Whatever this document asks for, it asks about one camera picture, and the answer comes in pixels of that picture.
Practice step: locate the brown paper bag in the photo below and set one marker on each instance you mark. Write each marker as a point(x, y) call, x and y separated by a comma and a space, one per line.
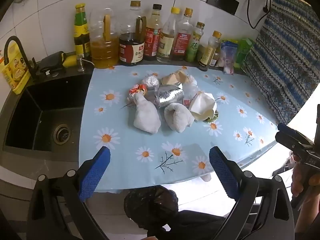
point(173, 78)

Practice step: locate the yellow dish soap bottle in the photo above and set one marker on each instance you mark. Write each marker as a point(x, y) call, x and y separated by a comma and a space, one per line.
point(15, 72)

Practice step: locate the clear plastic wrap ball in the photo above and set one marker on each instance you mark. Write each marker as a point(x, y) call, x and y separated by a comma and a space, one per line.
point(150, 82)

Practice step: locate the green label sauce bottle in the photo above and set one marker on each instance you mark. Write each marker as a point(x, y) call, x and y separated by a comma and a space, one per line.
point(81, 37)

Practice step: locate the clear plastic cup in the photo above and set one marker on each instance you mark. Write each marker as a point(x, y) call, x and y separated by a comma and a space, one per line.
point(191, 92)

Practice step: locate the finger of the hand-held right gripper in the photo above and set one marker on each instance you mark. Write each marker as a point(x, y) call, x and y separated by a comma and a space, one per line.
point(292, 133)
point(291, 143)

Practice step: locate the person's right hand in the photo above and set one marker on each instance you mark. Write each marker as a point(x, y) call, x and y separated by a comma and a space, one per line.
point(297, 180)

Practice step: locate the clear cooking oil jug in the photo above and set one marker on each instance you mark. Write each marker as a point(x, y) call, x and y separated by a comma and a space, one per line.
point(103, 50)

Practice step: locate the large dark soy sauce jug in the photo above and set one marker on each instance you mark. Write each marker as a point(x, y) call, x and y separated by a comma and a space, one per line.
point(131, 47)

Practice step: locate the black scrub pad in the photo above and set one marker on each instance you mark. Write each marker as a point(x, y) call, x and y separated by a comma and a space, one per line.
point(51, 61)

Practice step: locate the green leafy scrap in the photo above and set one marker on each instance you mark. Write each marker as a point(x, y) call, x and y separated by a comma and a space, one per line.
point(213, 117)

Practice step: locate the black faucet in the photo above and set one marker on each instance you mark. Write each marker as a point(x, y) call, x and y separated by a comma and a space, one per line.
point(22, 55)

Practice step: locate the clear bottle yellow cap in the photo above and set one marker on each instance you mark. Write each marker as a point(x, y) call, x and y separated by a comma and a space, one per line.
point(166, 42)

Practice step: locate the small dark liquid bottle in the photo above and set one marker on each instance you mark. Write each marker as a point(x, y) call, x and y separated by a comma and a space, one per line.
point(207, 55)

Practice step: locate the white paper container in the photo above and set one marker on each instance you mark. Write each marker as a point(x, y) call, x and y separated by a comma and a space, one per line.
point(202, 105)

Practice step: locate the person's black trousers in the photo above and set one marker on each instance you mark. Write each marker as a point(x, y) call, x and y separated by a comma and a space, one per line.
point(195, 226)

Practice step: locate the white paper towel wad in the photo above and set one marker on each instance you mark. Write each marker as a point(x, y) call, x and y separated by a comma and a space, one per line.
point(146, 117)
point(178, 117)

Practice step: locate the black sink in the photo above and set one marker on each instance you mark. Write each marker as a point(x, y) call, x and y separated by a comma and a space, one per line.
point(37, 105)

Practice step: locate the white table leg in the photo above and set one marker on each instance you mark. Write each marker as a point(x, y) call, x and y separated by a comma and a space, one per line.
point(206, 178)

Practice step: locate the small glass jar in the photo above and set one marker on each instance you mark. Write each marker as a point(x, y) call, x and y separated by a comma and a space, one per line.
point(215, 58)

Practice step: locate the black bag trash bin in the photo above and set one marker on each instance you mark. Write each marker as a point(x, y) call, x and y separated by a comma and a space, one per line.
point(150, 205)

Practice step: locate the clear plastic seasoning bag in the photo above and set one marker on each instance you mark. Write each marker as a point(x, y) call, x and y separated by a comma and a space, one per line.
point(228, 57)

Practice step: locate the person's right forearm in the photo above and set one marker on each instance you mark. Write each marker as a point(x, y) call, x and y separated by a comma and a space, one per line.
point(308, 217)

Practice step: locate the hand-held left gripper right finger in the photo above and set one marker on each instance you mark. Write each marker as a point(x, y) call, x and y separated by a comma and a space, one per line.
point(225, 175)

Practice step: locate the silver foil bag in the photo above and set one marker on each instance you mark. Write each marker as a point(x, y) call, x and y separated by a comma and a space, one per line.
point(167, 96)

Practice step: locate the blue patterned cloth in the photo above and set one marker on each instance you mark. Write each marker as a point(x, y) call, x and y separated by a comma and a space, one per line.
point(285, 55)

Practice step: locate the green label gold cap bottle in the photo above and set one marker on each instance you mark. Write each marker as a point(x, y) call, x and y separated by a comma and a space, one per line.
point(194, 47)

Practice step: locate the blue daisy print tablecloth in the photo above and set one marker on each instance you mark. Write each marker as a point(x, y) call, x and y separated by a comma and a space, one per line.
point(155, 140)

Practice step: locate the red orange wrapper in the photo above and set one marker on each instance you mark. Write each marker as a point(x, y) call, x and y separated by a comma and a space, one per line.
point(137, 91)

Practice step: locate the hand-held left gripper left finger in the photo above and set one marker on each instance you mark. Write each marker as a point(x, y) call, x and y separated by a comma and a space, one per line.
point(95, 173)

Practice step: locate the yellow sponge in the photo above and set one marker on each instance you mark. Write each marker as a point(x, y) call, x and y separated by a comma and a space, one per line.
point(70, 60)

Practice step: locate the sink drain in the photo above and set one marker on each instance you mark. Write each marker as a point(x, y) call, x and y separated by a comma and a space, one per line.
point(61, 133)

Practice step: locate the green packet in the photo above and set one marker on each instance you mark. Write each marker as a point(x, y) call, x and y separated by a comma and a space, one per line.
point(243, 51)

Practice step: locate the metal soap dispenser pump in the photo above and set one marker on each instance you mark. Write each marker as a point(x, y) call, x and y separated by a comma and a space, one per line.
point(80, 63)

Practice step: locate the red label black cap bottle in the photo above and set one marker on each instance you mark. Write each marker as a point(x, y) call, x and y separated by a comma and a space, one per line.
point(152, 40)

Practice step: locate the red label gold cap bottle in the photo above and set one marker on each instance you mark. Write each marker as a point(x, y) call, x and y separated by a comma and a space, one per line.
point(182, 40)

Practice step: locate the black wall socket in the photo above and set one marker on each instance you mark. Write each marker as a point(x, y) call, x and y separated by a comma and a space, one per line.
point(222, 1)

